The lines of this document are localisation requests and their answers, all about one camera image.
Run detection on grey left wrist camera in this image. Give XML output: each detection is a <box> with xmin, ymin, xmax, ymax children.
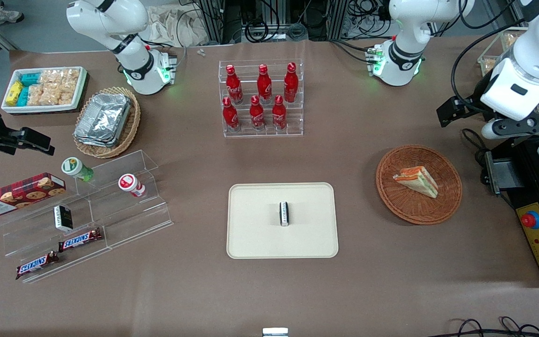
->
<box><xmin>481</xmin><ymin>119</ymin><xmax>505</xmax><ymax>140</ymax></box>

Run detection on aluminium frame post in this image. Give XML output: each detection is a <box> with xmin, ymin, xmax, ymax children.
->
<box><xmin>198</xmin><ymin>0</ymin><xmax>233</xmax><ymax>45</ymax></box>

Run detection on coiled black cable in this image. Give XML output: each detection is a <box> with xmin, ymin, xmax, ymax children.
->
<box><xmin>244</xmin><ymin>18</ymin><xmax>276</xmax><ymax>44</ymax></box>

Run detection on bagged fried snack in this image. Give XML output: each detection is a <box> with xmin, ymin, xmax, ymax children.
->
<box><xmin>481</xmin><ymin>56</ymin><xmax>501</xmax><ymax>76</ymax></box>
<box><xmin>503</xmin><ymin>30</ymin><xmax>527</xmax><ymax>51</ymax></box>

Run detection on clear acrylic bottle rack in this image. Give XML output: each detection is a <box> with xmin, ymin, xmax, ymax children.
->
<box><xmin>218</xmin><ymin>59</ymin><xmax>305</xmax><ymax>138</ymax></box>

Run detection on light oval wicker basket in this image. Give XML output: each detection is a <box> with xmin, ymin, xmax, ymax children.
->
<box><xmin>73</xmin><ymin>86</ymin><xmax>141</xmax><ymax>159</ymax></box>

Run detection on yellow snack packet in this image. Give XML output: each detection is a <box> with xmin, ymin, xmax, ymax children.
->
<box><xmin>5</xmin><ymin>81</ymin><xmax>23</xmax><ymax>106</ymax></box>

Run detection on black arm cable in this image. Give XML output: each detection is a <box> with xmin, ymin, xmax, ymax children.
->
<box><xmin>451</xmin><ymin>0</ymin><xmax>532</xmax><ymax>113</ymax></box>

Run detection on triangular sandwich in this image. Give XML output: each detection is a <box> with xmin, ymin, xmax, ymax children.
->
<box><xmin>393</xmin><ymin>166</ymin><xmax>439</xmax><ymax>199</ymax></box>

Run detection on red cola bottle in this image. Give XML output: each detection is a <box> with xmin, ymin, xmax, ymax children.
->
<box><xmin>249</xmin><ymin>95</ymin><xmax>266</xmax><ymax>132</ymax></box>
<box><xmin>226</xmin><ymin>65</ymin><xmax>244</xmax><ymax>105</ymax></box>
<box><xmin>222</xmin><ymin>96</ymin><xmax>241</xmax><ymax>133</ymax></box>
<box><xmin>271</xmin><ymin>95</ymin><xmax>288</xmax><ymax>132</ymax></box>
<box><xmin>256</xmin><ymin>64</ymin><xmax>273</xmax><ymax>105</ymax></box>
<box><xmin>284</xmin><ymin>62</ymin><xmax>299</xmax><ymax>104</ymax></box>

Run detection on black machine power cable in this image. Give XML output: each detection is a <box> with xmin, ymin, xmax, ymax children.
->
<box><xmin>461</xmin><ymin>128</ymin><xmax>491</xmax><ymax>165</ymax></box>

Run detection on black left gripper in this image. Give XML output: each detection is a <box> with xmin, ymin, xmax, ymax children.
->
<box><xmin>436</xmin><ymin>95</ymin><xmax>500</xmax><ymax>128</ymax></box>

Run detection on Snickers chocolate bar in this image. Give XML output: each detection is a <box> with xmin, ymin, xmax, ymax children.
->
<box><xmin>15</xmin><ymin>251</ymin><xmax>60</xmax><ymax>280</ymax></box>
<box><xmin>58</xmin><ymin>227</ymin><xmax>103</xmax><ymax>253</ymax></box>

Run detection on grey shoe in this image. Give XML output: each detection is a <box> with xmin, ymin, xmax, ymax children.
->
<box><xmin>0</xmin><ymin>6</ymin><xmax>25</xmax><ymax>26</ymax></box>

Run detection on clear rice cracker packet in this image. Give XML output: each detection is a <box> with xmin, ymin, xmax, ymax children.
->
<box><xmin>44</xmin><ymin>84</ymin><xmax>75</xmax><ymax>106</ymax></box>
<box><xmin>60</xmin><ymin>68</ymin><xmax>81</xmax><ymax>90</ymax></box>
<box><xmin>39</xmin><ymin>70</ymin><xmax>63</xmax><ymax>86</ymax></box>
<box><xmin>27</xmin><ymin>84</ymin><xmax>46</xmax><ymax>107</ymax></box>

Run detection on white rectangular snack tray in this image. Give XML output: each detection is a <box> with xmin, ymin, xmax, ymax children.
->
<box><xmin>1</xmin><ymin>66</ymin><xmax>88</xmax><ymax>115</ymax></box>

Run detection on green yogurt cup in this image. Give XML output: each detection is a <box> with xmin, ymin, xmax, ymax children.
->
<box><xmin>61</xmin><ymin>157</ymin><xmax>95</xmax><ymax>183</ymax></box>

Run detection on red tartan cookie box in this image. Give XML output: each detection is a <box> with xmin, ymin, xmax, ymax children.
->
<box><xmin>0</xmin><ymin>172</ymin><xmax>67</xmax><ymax>219</ymax></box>

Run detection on cream plastic tray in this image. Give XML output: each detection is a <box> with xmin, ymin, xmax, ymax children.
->
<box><xmin>226</xmin><ymin>182</ymin><xmax>339</xmax><ymax>259</ymax></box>

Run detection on small black carton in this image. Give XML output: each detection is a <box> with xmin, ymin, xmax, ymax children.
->
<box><xmin>53</xmin><ymin>205</ymin><xmax>74</xmax><ymax>232</ymax></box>

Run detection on black floor cables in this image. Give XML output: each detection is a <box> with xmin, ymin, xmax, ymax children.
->
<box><xmin>440</xmin><ymin>316</ymin><xmax>539</xmax><ymax>337</ymax></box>

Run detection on stacked aluminium foil trays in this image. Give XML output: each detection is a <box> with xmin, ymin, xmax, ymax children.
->
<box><xmin>73</xmin><ymin>93</ymin><xmax>132</xmax><ymax>148</ymax></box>

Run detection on red yogurt cup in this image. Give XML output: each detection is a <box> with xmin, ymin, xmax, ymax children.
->
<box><xmin>118</xmin><ymin>173</ymin><xmax>147</xmax><ymax>198</ymax></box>

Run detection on clear acrylic stepped shelf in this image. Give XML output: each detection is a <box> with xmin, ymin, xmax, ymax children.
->
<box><xmin>0</xmin><ymin>149</ymin><xmax>175</xmax><ymax>285</ymax></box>

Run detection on brown round wicker basket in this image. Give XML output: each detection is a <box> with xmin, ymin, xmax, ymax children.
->
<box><xmin>375</xmin><ymin>145</ymin><xmax>463</xmax><ymax>226</ymax></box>

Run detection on crumpled beige cloth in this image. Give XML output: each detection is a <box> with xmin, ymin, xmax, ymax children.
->
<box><xmin>144</xmin><ymin>4</ymin><xmax>210</xmax><ymax>48</ymax></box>

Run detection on black sealing machine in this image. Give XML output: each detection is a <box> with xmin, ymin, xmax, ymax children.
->
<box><xmin>489</xmin><ymin>133</ymin><xmax>539</xmax><ymax>212</ymax></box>

